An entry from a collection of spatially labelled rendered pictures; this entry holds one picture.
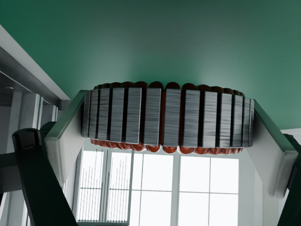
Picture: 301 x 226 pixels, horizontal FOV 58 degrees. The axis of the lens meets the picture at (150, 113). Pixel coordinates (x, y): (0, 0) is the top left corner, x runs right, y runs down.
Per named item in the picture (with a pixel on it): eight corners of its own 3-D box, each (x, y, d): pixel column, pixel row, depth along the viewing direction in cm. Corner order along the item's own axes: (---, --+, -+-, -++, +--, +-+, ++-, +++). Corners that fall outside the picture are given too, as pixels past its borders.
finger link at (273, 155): (284, 151, 13) (300, 152, 13) (245, 97, 19) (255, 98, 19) (270, 199, 14) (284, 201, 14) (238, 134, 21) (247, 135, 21)
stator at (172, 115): (59, 72, 13) (54, 149, 13) (290, 84, 13) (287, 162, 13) (102, 96, 24) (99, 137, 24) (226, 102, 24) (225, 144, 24)
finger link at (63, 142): (63, 188, 14) (49, 187, 14) (91, 126, 21) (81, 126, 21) (58, 138, 13) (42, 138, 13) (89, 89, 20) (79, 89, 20)
